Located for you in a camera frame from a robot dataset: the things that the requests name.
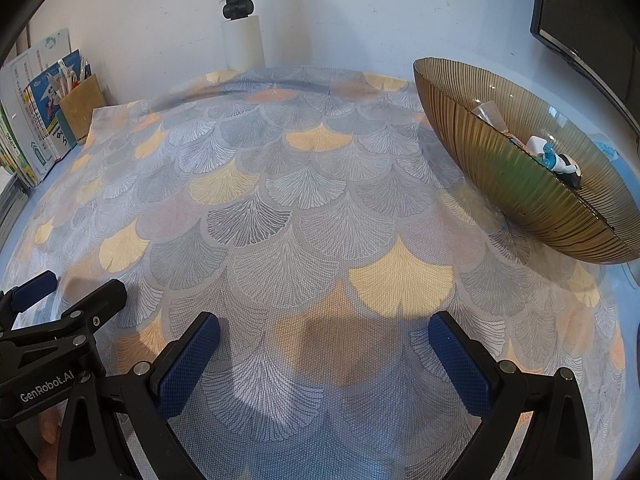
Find person left hand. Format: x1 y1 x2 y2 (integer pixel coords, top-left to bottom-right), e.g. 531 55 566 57
38 406 60 444

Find pens in holder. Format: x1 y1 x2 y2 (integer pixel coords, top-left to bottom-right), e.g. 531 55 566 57
47 56 90 100

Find cardboard pen holder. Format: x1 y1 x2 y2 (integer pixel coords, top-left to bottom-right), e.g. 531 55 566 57
60 75 106 144

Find black monitor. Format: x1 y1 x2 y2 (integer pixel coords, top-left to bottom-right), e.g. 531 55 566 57
530 0 639 130

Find white desk lamp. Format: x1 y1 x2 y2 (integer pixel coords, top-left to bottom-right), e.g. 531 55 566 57
221 0 265 72

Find stack of books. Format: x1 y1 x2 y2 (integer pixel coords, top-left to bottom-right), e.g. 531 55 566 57
0 27 84 241

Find amber ribbed glass bowl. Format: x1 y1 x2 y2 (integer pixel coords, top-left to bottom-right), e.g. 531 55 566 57
413 58 639 264

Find blue tissue pack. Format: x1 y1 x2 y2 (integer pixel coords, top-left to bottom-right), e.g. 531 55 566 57
594 141 620 162

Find black ball toy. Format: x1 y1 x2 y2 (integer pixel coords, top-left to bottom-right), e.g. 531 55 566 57
562 172 582 190

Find pink capybara card box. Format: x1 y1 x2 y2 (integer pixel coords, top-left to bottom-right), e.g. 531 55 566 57
506 133 531 154

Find fan pattern table mat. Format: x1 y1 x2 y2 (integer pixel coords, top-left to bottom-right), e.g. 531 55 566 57
1 67 625 479

